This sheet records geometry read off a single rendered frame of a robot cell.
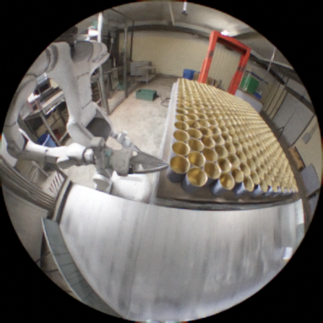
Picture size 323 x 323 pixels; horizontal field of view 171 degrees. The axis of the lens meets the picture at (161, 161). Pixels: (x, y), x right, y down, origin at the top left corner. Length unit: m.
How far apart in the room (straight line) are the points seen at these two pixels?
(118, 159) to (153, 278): 0.41
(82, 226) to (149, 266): 0.27
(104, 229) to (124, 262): 0.13
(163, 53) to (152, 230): 9.25
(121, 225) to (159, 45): 9.38
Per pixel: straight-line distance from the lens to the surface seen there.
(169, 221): 0.38
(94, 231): 0.42
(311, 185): 7.53
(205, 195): 0.43
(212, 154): 0.47
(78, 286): 0.46
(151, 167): 0.35
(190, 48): 9.24
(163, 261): 0.39
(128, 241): 0.38
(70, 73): 0.46
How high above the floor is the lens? 1.45
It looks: 54 degrees down
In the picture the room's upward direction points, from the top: 10 degrees clockwise
